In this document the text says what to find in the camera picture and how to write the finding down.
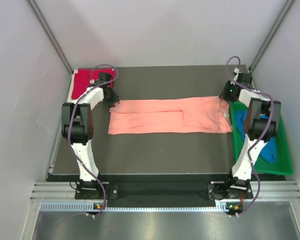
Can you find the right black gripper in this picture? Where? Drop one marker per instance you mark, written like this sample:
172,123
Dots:
225,96

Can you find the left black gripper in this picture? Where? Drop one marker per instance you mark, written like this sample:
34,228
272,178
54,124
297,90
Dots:
110,103

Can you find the salmon pink t shirt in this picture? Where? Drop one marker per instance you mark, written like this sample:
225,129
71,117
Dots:
185,115

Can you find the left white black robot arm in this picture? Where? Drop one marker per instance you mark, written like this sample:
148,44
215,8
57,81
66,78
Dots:
77,127

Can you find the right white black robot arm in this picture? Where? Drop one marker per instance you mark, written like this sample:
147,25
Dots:
261,124

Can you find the folded red t shirt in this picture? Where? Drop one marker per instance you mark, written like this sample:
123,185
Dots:
82,80

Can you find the blue t shirt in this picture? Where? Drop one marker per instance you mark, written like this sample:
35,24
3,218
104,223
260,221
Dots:
268,153

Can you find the green plastic bin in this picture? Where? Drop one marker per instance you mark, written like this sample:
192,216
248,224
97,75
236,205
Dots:
283,165

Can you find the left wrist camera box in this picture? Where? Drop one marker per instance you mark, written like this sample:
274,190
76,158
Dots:
104,78

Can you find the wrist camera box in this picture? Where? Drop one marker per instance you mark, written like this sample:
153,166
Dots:
244,79
104,78

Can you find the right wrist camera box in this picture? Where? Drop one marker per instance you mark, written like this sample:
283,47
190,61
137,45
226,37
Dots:
244,79

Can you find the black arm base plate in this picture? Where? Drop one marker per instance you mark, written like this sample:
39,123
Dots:
205,187

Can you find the right aluminium frame post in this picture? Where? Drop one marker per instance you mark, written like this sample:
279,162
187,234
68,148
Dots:
284,11

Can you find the aluminium frame post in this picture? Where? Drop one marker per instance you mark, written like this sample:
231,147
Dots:
49,33
284,11

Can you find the left aluminium frame post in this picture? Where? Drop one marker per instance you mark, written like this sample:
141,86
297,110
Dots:
49,33

